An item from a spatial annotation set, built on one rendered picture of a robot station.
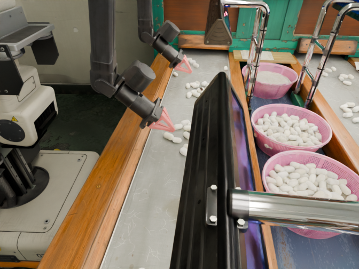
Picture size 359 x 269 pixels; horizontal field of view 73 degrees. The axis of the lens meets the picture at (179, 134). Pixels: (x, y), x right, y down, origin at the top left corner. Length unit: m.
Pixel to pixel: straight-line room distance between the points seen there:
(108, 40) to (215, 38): 0.29
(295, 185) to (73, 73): 2.42
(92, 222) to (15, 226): 0.77
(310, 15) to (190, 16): 0.64
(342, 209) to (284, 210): 0.04
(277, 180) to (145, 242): 0.40
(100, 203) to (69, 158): 0.95
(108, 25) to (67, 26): 2.01
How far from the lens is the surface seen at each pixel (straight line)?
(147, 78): 0.65
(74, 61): 2.73
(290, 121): 1.00
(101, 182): 0.69
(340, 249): 0.76
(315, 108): 1.11
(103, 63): 0.65
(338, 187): 0.80
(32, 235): 1.29
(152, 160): 0.75
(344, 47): 1.67
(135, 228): 0.61
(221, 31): 0.73
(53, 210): 1.33
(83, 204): 0.66
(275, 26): 1.57
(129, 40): 2.47
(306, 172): 0.81
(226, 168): 0.21
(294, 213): 0.19
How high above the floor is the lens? 1.26
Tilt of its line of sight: 38 degrees down
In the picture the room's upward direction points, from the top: straight up
